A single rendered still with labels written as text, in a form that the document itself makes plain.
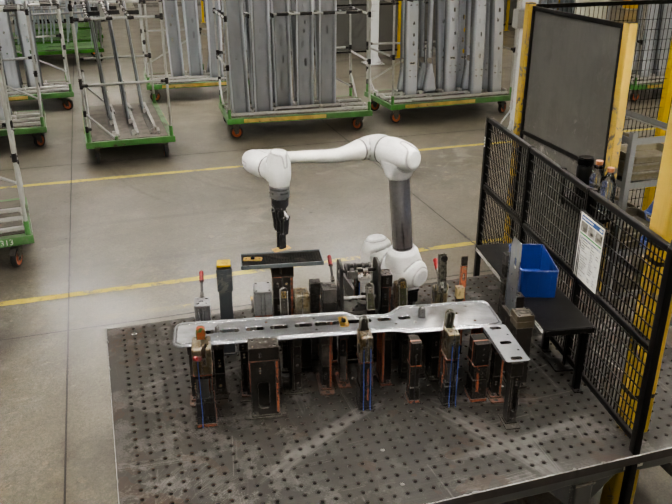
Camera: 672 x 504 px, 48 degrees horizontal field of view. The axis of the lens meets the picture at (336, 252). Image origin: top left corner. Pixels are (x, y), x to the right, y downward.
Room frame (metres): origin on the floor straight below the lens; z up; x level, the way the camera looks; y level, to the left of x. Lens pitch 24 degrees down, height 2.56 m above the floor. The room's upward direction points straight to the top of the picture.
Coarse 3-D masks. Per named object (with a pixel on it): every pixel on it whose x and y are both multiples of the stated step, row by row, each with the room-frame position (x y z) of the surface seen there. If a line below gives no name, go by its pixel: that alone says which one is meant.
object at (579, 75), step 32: (544, 32) 5.60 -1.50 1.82; (576, 32) 5.22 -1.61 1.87; (608, 32) 4.89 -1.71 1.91; (544, 64) 5.56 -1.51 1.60; (576, 64) 5.17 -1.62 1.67; (608, 64) 4.84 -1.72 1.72; (544, 96) 5.51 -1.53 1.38; (576, 96) 5.12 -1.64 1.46; (608, 96) 4.80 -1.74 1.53; (544, 128) 5.47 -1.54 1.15; (576, 128) 5.08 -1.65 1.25; (608, 128) 4.74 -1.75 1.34; (576, 160) 5.03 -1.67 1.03; (608, 160) 4.67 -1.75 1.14; (512, 192) 5.80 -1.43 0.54; (512, 224) 5.75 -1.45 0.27; (544, 224) 5.33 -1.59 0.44; (576, 224) 4.97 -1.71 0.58
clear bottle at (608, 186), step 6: (612, 168) 2.96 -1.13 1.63; (606, 174) 2.97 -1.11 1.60; (612, 174) 2.96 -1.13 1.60; (606, 180) 2.95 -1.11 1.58; (612, 180) 2.95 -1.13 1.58; (600, 186) 2.97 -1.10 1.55; (606, 186) 2.94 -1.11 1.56; (612, 186) 2.94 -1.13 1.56; (600, 192) 2.96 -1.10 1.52; (606, 192) 2.94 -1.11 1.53; (612, 192) 2.94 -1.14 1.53; (612, 198) 2.94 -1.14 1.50; (600, 204) 2.95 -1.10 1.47; (606, 210) 2.94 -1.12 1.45
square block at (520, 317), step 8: (512, 312) 2.80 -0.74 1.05; (520, 312) 2.78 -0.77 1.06; (528, 312) 2.78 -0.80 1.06; (512, 320) 2.79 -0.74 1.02; (520, 320) 2.74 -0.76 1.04; (528, 320) 2.75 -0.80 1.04; (512, 328) 2.79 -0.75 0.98; (520, 328) 2.74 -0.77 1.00; (528, 328) 2.75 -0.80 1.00; (520, 336) 2.75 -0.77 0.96; (528, 336) 2.75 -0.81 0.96; (520, 344) 2.75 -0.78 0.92; (528, 344) 2.75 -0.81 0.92; (528, 352) 2.75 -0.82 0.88; (520, 384) 2.76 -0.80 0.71
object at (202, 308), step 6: (198, 300) 2.89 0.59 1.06; (204, 300) 2.89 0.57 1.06; (198, 306) 2.83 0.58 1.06; (204, 306) 2.84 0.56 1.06; (198, 312) 2.83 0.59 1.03; (204, 312) 2.84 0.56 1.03; (210, 312) 2.87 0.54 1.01; (198, 318) 2.83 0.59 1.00; (204, 318) 2.84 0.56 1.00; (210, 318) 2.85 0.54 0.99
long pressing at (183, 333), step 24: (336, 312) 2.88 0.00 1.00; (408, 312) 2.89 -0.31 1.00; (432, 312) 2.89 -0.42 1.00; (480, 312) 2.89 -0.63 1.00; (192, 336) 2.68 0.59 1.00; (216, 336) 2.68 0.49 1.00; (240, 336) 2.68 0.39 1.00; (264, 336) 2.68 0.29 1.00; (288, 336) 2.69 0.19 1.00; (312, 336) 2.69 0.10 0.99
